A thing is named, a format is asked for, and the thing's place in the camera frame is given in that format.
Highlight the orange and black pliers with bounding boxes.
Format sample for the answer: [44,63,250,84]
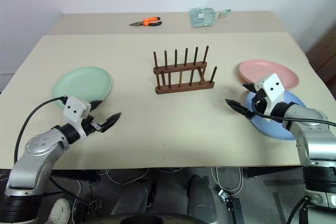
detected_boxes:
[128,16,163,28]

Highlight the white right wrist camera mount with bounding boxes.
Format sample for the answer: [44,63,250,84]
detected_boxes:
[254,73,286,123]

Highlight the small clear teal packet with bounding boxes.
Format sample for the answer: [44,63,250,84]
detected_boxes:
[215,8,232,18]

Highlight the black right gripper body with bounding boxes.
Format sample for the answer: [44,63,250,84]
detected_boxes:
[250,89,271,116]

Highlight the blue plate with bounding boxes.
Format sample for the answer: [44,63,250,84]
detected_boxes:
[245,90,307,141]

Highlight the dark rounded shape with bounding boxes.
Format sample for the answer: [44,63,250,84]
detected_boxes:
[111,178,156,217]
[187,174,221,217]

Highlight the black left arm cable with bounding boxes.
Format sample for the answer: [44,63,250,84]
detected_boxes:
[14,96,68,163]

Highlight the white cable loop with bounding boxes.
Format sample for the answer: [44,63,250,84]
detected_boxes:
[209,166,244,191]

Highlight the wooden dish rack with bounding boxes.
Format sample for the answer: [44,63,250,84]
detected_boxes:
[153,45,218,95]

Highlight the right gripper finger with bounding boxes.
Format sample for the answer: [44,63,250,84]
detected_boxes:
[242,82,257,93]
[225,99,255,120]

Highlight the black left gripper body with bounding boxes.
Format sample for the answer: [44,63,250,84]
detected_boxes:
[80,115,103,137]

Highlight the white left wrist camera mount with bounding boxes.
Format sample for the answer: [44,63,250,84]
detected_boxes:
[62,97,92,139]

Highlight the clear bag with teal item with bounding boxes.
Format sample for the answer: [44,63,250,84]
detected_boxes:
[189,7,218,29]

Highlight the black metal clamp bracket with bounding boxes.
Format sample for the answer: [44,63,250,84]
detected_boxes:
[217,189,243,224]

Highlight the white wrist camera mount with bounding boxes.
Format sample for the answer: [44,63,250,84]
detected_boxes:
[254,73,286,123]
[62,97,92,139]

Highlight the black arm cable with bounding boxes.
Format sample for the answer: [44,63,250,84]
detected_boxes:
[251,100,336,127]
[14,96,68,163]

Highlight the pink plate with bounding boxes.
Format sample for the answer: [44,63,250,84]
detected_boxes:
[238,59,300,92]

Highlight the white shoe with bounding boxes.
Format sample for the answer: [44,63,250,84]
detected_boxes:
[44,198,72,224]

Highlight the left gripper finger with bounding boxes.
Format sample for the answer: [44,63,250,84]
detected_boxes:
[90,100,104,111]
[100,112,122,133]

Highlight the green plate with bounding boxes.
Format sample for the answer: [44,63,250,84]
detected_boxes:
[51,66,113,111]

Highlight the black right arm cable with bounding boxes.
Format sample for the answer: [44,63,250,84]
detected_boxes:
[251,100,336,127]

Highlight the black table frame bar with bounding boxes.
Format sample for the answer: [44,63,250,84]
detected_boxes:
[241,166,303,178]
[49,168,101,186]

